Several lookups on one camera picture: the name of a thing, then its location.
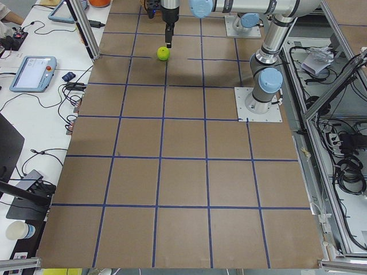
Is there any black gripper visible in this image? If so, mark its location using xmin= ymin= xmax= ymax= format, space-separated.
xmin=161 ymin=7 xmax=179 ymax=48

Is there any green apple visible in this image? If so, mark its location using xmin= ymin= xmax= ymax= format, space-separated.
xmin=157 ymin=46 xmax=170 ymax=61

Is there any orange round object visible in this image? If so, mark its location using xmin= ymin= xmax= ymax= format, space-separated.
xmin=89 ymin=0 xmax=111 ymax=8

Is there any teach pendant far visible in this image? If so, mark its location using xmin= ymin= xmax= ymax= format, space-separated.
xmin=48 ymin=1 xmax=74 ymax=23

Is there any teach pendant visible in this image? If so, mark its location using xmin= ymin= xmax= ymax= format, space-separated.
xmin=9 ymin=56 xmax=57 ymax=93
xmin=48 ymin=1 xmax=74 ymax=23

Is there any dark blue pouch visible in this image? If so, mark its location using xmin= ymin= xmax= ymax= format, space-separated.
xmin=62 ymin=72 xmax=76 ymax=82

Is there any teach pendant near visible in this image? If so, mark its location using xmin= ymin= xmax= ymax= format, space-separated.
xmin=9 ymin=56 xmax=57 ymax=93

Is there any black monitor stand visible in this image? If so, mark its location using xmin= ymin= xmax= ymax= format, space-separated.
xmin=1 ymin=116 xmax=56 ymax=221

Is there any white paper cup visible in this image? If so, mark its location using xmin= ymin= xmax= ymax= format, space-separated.
xmin=5 ymin=221 xmax=36 ymax=240

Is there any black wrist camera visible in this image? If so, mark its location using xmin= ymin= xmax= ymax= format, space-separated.
xmin=144 ymin=0 xmax=161 ymax=19

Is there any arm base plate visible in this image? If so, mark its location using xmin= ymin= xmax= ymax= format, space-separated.
xmin=235 ymin=87 xmax=283 ymax=123
xmin=224 ymin=15 xmax=261 ymax=39

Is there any aluminium frame post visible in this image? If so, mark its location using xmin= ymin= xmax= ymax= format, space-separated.
xmin=66 ymin=0 xmax=100 ymax=60

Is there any black cable bundle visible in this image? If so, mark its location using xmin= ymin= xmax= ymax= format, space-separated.
xmin=332 ymin=157 xmax=366 ymax=195

